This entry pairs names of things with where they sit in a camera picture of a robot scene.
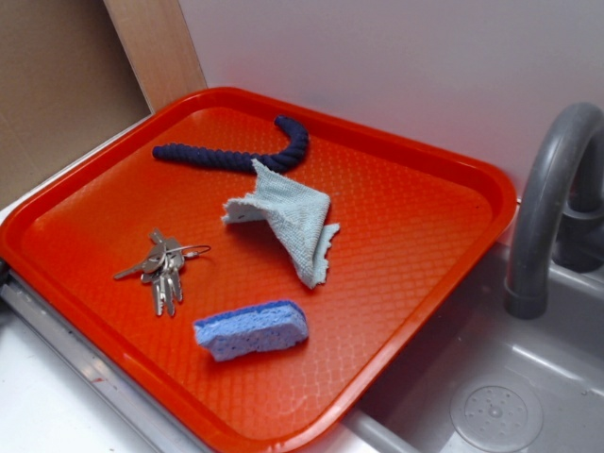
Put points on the blue sponge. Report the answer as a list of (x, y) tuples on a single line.
[(267, 327)]

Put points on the light blue microfiber cloth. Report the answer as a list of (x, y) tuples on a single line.
[(297, 216)]

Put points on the orange plastic tray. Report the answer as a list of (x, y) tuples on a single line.
[(414, 220)]

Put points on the silver key bunch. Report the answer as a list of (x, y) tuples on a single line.
[(161, 270)]

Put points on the grey plastic sink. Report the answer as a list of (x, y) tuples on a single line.
[(476, 379)]

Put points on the wooden board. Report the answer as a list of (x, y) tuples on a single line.
[(159, 48)]

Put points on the grey plastic faucet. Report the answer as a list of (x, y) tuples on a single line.
[(560, 219)]

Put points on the brown cardboard panel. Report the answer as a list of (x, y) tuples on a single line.
[(66, 87)]

